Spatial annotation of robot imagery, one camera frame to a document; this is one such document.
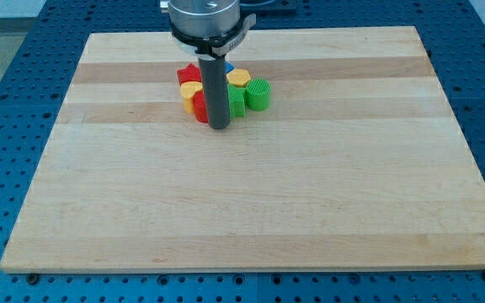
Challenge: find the green star block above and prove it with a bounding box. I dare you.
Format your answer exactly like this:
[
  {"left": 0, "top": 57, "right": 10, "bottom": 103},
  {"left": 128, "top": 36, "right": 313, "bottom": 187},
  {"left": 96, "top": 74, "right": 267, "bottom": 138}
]
[{"left": 227, "top": 84, "right": 246, "bottom": 118}]

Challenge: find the light wooden board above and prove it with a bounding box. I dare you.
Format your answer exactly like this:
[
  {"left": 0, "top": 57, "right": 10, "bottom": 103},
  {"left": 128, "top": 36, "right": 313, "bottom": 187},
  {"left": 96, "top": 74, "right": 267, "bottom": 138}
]
[{"left": 0, "top": 26, "right": 485, "bottom": 274}]

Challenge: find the blue block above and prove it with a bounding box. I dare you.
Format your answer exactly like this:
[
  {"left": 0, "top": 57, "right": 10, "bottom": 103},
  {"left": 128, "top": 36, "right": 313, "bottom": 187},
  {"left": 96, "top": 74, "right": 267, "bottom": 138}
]
[{"left": 226, "top": 62, "right": 234, "bottom": 73}]

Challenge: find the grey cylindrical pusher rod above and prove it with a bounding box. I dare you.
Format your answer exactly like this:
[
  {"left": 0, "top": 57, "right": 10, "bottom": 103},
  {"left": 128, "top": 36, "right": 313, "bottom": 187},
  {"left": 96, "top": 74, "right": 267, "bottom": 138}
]
[{"left": 199, "top": 56, "right": 231, "bottom": 130}]

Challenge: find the yellow heart block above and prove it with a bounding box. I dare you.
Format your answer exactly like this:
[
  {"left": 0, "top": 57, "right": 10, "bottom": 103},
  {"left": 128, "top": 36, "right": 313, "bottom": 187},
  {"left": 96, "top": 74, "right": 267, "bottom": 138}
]
[{"left": 179, "top": 81, "right": 203, "bottom": 114}]

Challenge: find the green cylinder block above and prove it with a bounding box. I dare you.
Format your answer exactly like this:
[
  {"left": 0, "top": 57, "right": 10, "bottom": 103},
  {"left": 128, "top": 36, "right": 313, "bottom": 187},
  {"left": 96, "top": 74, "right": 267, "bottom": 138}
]
[{"left": 246, "top": 78, "right": 271, "bottom": 111}]

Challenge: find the red cylinder block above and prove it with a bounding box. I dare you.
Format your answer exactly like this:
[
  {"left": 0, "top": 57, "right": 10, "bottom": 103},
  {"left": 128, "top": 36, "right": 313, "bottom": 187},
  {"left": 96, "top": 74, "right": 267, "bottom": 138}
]
[{"left": 193, "top": 91, "right": 208, "bottom": 123}]

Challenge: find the yellow hexagon block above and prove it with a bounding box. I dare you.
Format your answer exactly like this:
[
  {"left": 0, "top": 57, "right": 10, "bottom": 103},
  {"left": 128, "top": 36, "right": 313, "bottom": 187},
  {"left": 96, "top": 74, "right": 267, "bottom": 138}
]
[{"left": 227, "top": 68, "right": 252, "bottom": 88}]

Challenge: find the red star block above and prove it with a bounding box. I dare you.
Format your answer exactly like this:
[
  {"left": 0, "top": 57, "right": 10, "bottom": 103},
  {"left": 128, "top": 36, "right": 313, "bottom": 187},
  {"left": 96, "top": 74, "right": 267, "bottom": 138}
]
[{"left": 176, "top": 63, "right": 202, "bottom": 85}]

